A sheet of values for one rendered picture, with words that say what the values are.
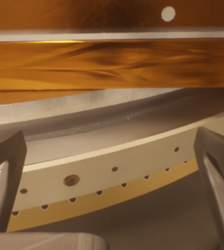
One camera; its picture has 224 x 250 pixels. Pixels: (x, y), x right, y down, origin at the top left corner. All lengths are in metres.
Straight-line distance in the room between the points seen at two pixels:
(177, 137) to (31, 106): 0.14
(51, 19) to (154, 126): 0.14
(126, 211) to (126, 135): 0.12
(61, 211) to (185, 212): 0.18
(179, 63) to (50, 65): 0.12
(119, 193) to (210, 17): 0.21
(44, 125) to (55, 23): 0.10
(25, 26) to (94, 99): 0.09
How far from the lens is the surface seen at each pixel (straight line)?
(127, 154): 0.22
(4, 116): 0.23
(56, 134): 0.24
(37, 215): 0.29
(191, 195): 0.37
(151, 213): 0.33
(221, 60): 0.23
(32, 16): 0.21
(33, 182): 0.21
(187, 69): 0.22
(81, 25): 0.20
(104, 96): 0.23
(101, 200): 0.29
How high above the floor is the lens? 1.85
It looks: 34 degrees down
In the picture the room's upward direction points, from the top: 1 degrees counter-clockwise
